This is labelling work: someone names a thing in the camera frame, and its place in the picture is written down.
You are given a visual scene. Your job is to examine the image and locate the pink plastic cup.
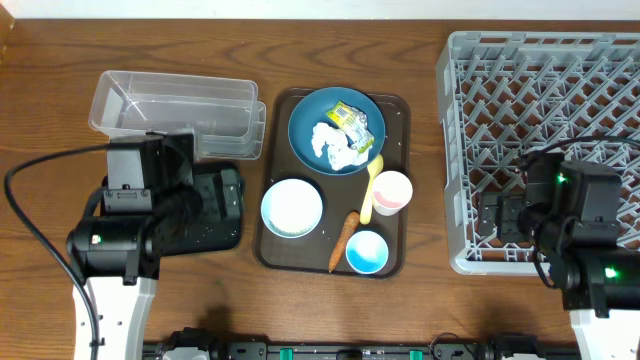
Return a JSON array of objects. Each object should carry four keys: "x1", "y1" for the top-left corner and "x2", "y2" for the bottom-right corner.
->
[{"x1": 373, "y1": 171, "x2": 413, "y2": 216}]

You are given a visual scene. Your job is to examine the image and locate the white tissue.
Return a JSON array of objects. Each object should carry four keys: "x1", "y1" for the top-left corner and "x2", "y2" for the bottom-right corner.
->
[{"x1": 311, "y1": 123, "x2": 369, "y2": 171}]

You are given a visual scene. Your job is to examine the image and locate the yellow green snack wrapper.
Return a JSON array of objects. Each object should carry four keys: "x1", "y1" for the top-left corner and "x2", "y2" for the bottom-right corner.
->
[{"x1": 325, "y1": 101, "x2": 375, "y2": 153}]

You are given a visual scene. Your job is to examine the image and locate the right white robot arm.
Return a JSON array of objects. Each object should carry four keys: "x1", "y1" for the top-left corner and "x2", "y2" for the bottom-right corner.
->
[{"x1": 477, "y1": 153, "x2": 639, "y2": 359}]

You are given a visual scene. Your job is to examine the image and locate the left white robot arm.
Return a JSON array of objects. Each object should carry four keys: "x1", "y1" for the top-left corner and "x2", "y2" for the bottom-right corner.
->
[{"x1": 66, "y1": 134, "x2": 244, "y2": 359}]

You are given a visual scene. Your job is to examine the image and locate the grey dishwasher rack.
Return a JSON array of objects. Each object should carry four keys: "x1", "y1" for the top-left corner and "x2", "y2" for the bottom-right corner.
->
[{"x1": 436, "y1": 31, "x2": 639, "y2": 276}]

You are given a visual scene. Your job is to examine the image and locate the clear plastic bin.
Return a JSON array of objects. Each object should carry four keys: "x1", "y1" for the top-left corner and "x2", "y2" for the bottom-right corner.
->
[{"x1": 88, "y1": 70, "x2": 266, "y2": 160}]

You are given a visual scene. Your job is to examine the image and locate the black plastic bin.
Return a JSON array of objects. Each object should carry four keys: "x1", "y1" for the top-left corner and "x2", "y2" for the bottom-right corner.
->
[{"x1": 163, "y1": 161, "x2": 244, "y2": 256}]

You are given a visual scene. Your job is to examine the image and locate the light blue rice bowl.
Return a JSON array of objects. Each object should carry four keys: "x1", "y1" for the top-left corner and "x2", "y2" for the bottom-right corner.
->
[{"x1": 260, "y1": 178, "x2": 324, "y2": 239}]

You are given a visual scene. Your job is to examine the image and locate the yellow plastic spoon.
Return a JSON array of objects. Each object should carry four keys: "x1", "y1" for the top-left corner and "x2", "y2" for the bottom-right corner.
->
[{"x1": 359, "y1": 154, "x2": 384, "y2": 225}]

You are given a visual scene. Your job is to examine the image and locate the light blue plastic cup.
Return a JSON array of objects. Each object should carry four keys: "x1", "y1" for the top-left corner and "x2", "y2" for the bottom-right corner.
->
[{"x1": 346, "y1": 230, "x2": 389, "y2": 275}]

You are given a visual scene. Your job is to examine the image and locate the orange carrot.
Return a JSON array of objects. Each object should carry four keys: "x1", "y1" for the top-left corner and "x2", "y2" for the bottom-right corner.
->
[{"x1": 328, "y1": 211, "x2": 360, "y2": 273}]

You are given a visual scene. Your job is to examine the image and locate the dark blue plate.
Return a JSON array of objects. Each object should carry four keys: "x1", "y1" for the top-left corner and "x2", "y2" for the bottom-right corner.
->
[{"x1": 288, "y1": 87, "x2": 386, "y2": 176}]

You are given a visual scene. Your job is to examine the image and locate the dark brown serving tray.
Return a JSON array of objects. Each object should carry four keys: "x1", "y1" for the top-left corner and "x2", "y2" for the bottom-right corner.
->
[{"x1": 253, "y1": 88, "x2": 411, "y2": 275}]

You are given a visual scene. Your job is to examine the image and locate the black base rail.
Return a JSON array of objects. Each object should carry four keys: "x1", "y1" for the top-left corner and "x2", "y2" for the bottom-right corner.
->
[{"x1": 141, "y1": 328, "x2": 581, "y2": 360}]

